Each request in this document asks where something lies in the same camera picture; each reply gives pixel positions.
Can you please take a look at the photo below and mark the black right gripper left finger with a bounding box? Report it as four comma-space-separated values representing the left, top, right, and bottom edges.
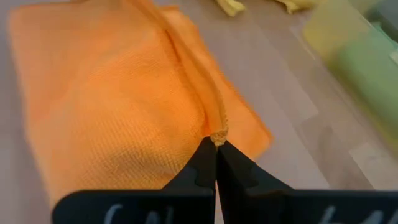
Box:
52, 136, 218, 224

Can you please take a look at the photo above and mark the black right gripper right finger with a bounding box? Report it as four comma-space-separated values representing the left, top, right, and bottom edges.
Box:
216, 140, 398, 224

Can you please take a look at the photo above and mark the orange microfiber towel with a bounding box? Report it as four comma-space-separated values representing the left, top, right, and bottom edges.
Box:
8, 0, 274, 212

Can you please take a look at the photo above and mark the green microfiber towel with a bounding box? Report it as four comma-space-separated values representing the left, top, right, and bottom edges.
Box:
329, 27, 398, 141

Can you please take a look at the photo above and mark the yellow microfiber towel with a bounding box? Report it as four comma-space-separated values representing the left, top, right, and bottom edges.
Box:
215, 0, 327, 18

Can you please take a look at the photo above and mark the yellow translucent plastic bin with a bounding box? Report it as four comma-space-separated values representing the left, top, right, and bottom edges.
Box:
302, 0, 398, 150

